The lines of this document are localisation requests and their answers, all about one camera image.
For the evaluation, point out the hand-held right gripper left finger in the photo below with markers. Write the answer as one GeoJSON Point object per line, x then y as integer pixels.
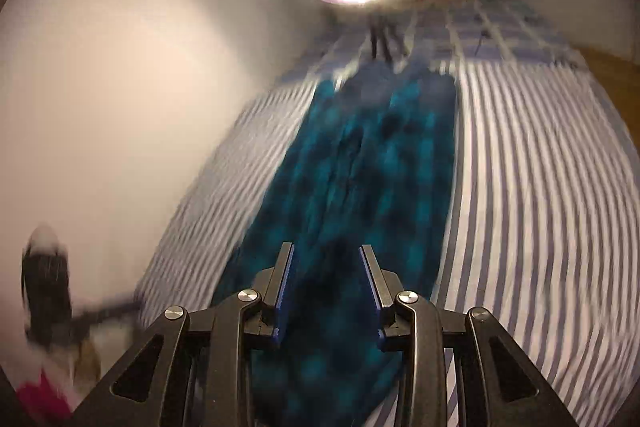
{"type": "Point", "coordinates": [282, 307]}

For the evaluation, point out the blue checked bed sheet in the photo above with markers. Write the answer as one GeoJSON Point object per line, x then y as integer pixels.
{"type": "Point", "coordinates": [500, 32]}

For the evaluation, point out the red cloth item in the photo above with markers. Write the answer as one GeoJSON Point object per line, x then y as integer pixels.
{"type": "Point", "coordinates": [42, 397]}

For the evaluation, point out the black tripod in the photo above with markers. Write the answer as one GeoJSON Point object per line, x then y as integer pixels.
{"type": "Point", "coordinates": [380, 37]}

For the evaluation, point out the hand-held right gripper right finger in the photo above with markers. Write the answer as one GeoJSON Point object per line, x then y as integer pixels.
{"type": "Point", "coordinates": [372, 297]}

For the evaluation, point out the teal plaid jacket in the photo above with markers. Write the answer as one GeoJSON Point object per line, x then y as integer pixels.
{"type": "Point", "coordinates": [350, 167]}

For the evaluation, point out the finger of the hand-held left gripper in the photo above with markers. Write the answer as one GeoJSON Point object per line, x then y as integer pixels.
{"type": "Point", "coordinates": [105, 311]}

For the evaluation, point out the grey striped blanket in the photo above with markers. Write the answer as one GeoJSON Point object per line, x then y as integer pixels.
{"type": "Point", "coordinates": [525, 207]}

